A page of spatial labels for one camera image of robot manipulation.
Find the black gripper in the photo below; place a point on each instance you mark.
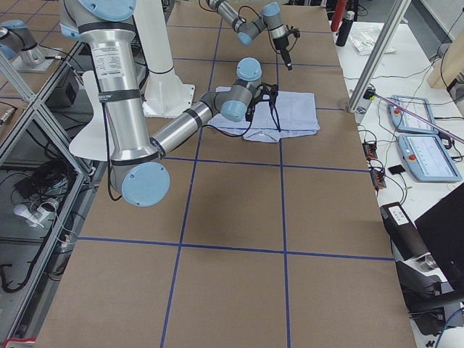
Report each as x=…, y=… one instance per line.
x=282, y=45
x=251, y=112

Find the light blue striped shirt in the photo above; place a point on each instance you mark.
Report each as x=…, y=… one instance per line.
x=295, y=115

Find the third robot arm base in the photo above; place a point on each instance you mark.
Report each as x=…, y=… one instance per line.
x=19, y=46

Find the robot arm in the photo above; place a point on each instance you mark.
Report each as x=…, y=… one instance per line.
x=249, y=24
x=136, y=144

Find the black water bottle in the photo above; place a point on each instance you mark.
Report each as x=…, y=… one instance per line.
x=345, y=28

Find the red bottle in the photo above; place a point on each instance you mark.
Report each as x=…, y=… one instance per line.
x=338, y=14

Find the white grabber stick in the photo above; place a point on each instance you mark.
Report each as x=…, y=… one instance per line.
x=418, y=117

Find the white chair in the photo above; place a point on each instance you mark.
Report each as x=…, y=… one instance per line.
x=90, y=142

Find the lower teach pendant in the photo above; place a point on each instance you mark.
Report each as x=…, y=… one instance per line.
x=427, y=159

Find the black box with label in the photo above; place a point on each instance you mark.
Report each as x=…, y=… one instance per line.
x=406, y=242

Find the black monitor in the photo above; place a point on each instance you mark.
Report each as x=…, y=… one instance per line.
x=441, y=228

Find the aluminium frame post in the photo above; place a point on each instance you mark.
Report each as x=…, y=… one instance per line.
x=388, y=30

